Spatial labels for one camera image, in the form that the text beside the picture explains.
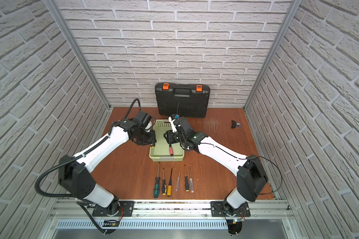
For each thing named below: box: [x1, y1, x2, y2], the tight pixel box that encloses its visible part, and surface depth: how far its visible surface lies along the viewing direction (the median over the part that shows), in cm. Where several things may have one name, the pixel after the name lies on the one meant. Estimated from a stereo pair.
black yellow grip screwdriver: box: [184, 164, 190, 192], surface depth 82 cm
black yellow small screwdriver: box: [162, 167, 168, 196], surface depth 81 cm
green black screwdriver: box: [153, 161, 161, 199], surface depth 81 cm
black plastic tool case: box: [155, 82, 211, 119], surface depth 97 cm
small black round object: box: [230, 119, 242, 129], surface depth 109 cm
